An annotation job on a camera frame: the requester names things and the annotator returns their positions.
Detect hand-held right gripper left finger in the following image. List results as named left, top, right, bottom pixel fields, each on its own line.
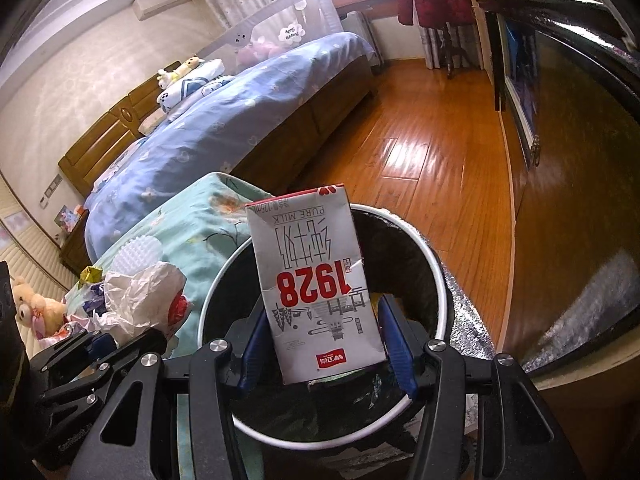
left=65, top=305, right=271, bottom=480

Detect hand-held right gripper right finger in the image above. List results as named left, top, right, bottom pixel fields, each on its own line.
left=377, top=294, right=586, bottom=480

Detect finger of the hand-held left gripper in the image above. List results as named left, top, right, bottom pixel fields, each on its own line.
left=30, top=330, right=118, bottom=376
left=37, top=332, right=168, bottom=411

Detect white bin with black bag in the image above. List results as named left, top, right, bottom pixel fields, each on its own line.
left=197, top=201, right=473, bottom=480

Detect white foam fruit net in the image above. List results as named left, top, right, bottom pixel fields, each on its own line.
left=114, top=236, right=163, bottom=276

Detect white red milk carton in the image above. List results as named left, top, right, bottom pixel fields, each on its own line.
left=245, top=183, right=388, bottom=386

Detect blue white wrapper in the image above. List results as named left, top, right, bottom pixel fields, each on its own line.
left=82, top=285, right=108, bottom=317

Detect cream teddy bear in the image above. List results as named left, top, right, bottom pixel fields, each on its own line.
left=11, top=276, right=67, bottom=338

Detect wooden nightstand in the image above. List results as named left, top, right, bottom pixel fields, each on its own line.
left=59, top=209, right=94, bottom=276

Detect cream louvered wardrobe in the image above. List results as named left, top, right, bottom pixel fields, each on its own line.
left=0, top=175, right=76, bottom=361

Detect teal floral bedsheet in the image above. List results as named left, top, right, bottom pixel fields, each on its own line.
left=37, top=172, right=278, bottom=480

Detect wooden bed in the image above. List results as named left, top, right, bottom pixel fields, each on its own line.
left=58, top=31, right=382, bottom=261

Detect blue floral duvet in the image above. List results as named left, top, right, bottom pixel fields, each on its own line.
left=85, top=31, right=376, bottom=261

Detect brown wooden cabinet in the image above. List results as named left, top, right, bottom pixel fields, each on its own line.
left=477, top=0, right=640, bottom=480

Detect blue white patterned pillow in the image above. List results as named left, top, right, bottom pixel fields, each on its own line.
left=157, top=58, right=236, bottom=121

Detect yellow plush toy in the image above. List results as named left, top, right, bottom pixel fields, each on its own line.
left=157, top=55, right=203, bottom=86

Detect dark framed panel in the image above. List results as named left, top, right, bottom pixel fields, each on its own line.
left=499, top=12, right=543, bottom=167

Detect dark wooden coat stand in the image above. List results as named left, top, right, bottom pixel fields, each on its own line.
left=440, top=22, right=477, bottom=80

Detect pink plush toy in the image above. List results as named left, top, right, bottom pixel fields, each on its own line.
left=237, top=37, right=283, bottom=63

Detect white radiator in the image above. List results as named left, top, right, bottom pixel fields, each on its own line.
left=345, top=10, right=374, bottom=50

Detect white air conditioner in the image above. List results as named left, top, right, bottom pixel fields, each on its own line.
left=132, top=0, right=194, bottom=21

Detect wall sockets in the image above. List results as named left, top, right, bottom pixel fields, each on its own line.
left=40, top=174, right=63, bottom=208

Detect mesh bed guard rail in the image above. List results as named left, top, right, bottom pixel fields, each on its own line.
left=220, top=0, right=346, bottom=68

